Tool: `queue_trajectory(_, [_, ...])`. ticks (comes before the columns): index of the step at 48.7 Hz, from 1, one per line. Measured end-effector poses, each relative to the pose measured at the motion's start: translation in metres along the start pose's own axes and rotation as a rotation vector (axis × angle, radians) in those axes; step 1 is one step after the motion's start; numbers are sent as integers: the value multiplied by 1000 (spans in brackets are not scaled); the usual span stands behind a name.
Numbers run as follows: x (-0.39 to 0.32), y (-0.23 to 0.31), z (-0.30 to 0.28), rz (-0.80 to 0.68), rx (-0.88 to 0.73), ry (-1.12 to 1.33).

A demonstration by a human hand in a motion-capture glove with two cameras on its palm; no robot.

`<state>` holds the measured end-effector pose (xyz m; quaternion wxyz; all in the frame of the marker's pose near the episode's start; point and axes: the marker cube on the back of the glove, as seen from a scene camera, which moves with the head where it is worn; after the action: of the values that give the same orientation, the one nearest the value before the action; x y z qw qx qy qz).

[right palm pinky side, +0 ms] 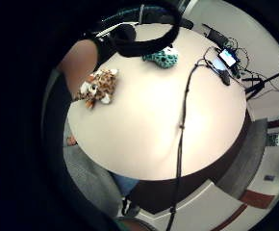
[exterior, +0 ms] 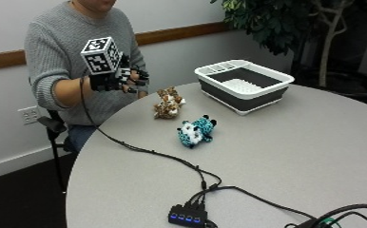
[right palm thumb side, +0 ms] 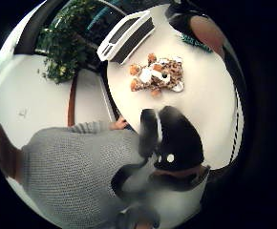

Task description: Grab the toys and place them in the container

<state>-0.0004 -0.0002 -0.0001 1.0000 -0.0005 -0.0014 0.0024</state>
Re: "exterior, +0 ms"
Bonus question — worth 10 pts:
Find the brown spotted plush toy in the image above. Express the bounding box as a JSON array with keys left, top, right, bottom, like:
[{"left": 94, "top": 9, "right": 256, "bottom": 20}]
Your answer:
[{"left": 152, "top": 86, "right": 188, "bottom": 120}]

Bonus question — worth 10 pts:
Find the white marker cube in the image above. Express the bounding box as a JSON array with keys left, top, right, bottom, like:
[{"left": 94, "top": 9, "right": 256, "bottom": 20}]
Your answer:
[{"left": 80, "top": 36, "right": 124, "bottom": 76}]

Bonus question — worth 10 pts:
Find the the person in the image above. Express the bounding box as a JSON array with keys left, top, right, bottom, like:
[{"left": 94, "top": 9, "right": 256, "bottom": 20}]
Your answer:
[{"left": 23, "top": 0, "right": 151, "bottom": 154}]

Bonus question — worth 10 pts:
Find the teal spotted plush toy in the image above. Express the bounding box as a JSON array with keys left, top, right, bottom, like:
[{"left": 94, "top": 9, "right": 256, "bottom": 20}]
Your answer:
[{"left": 176, "top": 114, "right": 220, "bottom": 149}]

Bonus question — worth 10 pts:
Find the white and grey dish tub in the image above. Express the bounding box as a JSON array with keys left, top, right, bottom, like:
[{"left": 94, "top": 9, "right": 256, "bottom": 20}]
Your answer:
[{"left": 195, "top": 59, "right": 297, "bottom": 116}]

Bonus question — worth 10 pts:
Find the black chair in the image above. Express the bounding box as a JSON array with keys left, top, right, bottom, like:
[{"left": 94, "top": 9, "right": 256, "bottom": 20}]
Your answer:
[{"left": 38, "top": 109, "right": 78, "bottom": 194}]

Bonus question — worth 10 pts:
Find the green indoor tree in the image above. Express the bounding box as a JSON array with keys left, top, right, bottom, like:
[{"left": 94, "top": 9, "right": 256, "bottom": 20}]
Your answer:
[{"left": 211, "top": 0, "right": 367, "bottom": 88}]

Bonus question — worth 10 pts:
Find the black usb hub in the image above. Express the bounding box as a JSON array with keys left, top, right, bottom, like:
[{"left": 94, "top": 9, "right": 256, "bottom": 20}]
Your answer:
[{"left": 168, "top": 204, "right": 209, "bottom": 228}]

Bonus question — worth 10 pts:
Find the wooden wall rail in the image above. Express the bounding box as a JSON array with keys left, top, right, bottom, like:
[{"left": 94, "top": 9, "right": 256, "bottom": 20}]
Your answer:
[{"left": 0, "top": 21, "right": 232, "bottom": 72}]

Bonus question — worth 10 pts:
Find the black glove cable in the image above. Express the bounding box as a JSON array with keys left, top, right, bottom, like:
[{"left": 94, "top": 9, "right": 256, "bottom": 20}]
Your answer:
[{"left": 79, "top": 75, "right": 224, "bottom": 190}]

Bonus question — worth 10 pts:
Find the white wall outlet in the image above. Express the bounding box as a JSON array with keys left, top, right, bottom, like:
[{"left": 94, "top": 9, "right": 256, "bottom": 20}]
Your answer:
[{"left": 17, "top": 105, "right": 42, "bottom": 125}]

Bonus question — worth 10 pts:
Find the black cable bundle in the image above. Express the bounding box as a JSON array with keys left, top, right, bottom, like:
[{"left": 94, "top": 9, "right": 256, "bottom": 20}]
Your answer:
[{"left": 284, "top": 203, "right": 367, "bottom": 228}]

